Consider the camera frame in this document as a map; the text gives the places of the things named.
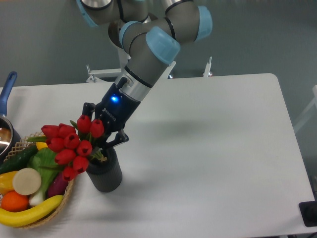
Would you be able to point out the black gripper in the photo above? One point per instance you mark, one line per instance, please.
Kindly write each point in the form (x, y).
(114, 110)

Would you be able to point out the red tulip bouquet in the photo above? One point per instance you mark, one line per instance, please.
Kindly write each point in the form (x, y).
(75, 145)

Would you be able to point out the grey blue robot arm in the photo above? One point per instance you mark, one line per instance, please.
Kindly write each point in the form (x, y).
(151, 45)

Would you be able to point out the dark grey ribbed vase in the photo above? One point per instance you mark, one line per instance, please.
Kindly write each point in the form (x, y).
(106, 176)

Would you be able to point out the yellow squash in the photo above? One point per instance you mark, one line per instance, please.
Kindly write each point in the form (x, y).
(41, 145)

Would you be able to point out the green bok choy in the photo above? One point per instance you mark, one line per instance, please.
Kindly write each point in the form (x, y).
(44, 163)

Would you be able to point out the purple sweet potato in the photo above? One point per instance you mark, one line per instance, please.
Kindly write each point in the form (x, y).
(58, 186)

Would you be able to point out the woven wicker basket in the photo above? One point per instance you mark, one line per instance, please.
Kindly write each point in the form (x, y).
(19, 146)

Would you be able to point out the green cucumber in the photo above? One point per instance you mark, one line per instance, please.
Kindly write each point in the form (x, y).
(19, 160)

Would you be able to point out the beige round disc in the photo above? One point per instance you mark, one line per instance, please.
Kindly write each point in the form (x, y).
(26, 181)

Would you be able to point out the yellow bell pepper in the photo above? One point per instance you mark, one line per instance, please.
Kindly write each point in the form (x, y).
(6, 182)

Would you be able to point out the orange fruit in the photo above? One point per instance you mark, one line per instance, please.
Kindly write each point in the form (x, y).
(14, 202)

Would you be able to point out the yellow banana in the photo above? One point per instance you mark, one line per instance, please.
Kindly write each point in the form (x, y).
(29, 216)

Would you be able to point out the black device at table edge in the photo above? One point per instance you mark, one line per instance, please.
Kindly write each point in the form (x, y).
(309, 213)

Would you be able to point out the blue handled saucepan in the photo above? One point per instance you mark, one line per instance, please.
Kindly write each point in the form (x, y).
(8, 135)

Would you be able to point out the white frame at right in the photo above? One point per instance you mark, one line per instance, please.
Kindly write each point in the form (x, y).
(307, 112)

